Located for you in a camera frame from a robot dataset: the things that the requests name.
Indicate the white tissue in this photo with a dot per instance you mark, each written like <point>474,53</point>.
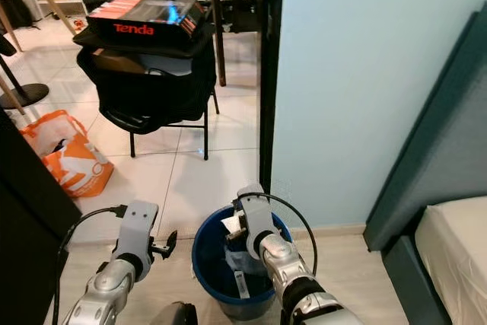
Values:
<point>230,224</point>

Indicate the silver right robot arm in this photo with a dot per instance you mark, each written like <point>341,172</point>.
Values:
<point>281,256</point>

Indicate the clear plastic wrapper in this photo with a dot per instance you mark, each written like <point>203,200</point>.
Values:
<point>243,268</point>

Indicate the blue waste bin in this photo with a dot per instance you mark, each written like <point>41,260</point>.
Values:
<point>204,260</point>

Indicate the grey robot left leg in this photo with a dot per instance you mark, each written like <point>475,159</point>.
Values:
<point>173,316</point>

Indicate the orange white shopping bag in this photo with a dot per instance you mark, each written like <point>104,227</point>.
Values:
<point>80,169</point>

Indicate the black door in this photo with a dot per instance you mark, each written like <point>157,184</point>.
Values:
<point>30,249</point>

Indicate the black folding chair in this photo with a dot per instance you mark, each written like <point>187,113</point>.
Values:
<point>144,97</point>

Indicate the brown cardboard box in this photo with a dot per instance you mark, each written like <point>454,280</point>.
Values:
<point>118,61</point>

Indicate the black round stool base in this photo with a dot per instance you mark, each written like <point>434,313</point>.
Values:
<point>30,95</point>

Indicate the blue padded headboard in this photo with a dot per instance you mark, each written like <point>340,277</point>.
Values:
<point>434,150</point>

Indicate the beige sheeted mattress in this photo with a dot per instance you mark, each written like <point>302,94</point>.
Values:
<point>456,256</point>

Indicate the black red router box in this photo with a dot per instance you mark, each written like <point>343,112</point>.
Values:
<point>144,20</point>

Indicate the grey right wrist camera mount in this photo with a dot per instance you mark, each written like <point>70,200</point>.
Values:
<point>257,215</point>

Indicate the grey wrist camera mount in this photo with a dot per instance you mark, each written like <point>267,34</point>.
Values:
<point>257,215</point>
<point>137,226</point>

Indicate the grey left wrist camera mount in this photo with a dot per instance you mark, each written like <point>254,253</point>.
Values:
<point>137,226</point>

